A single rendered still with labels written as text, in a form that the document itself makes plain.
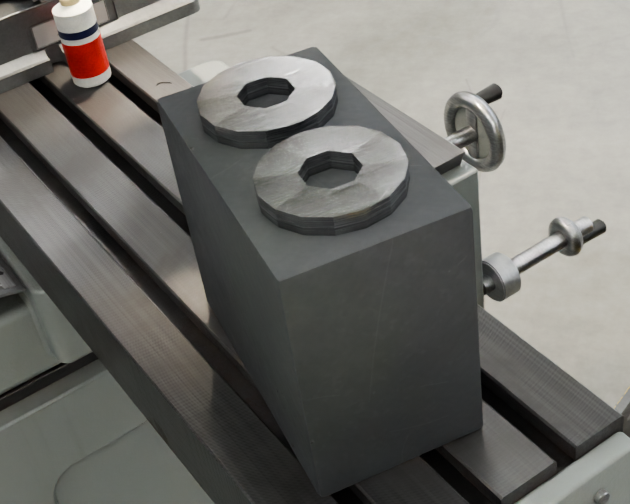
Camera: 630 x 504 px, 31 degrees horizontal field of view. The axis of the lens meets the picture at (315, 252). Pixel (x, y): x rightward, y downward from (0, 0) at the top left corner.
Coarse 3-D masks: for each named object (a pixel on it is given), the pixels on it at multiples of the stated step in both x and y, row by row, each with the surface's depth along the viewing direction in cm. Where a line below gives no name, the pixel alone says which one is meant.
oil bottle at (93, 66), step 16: (64, 0) 110; (80, 0) 111; (64, 16) 110; (80, 16) 111; (64, 32) 112; (80, 32) 111; (96, 32) 113; (64, 48) 113; (80, 48) 112; (96, 48) 113; (80, 64) 114; (96, 64) 114; (80, 80) 115; (96, 80) 115
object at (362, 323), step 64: (256, 64) 75; (320, 64) 77; (192, 128) 72; (256, 128) 69; (320, 128) 68; (384, 128) 70; (192, 192) 75; (256, 192) 65; (320, 192) 63; (384, 192) 62; (448, 192) 64; (256, 256) 63; (320, 256) 61; (384, 256) 62; (448, 256) 64; (256, 320) 70; (320, 320) 63; (384, 320) 65; (448, 320) 67; (256, 384) 79; (320, 384) 66; (384, 384) 68; (448, 384) 70; (320, 448) 69; (384, 448) 71
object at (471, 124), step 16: (464, 96) 150; (480, 96) 150; (496, 96) 151; (448, 112) 155; (464, 112) 153; (480, 112) 148; (448, 128) 156; (464, 128) 152; (480, 128) 151; (496, 128) 148; (464, 144) 152; (480, 144) 153; (496, 144) 149; (464, 160) 157; (480, 160) 154; (496, 160) 150
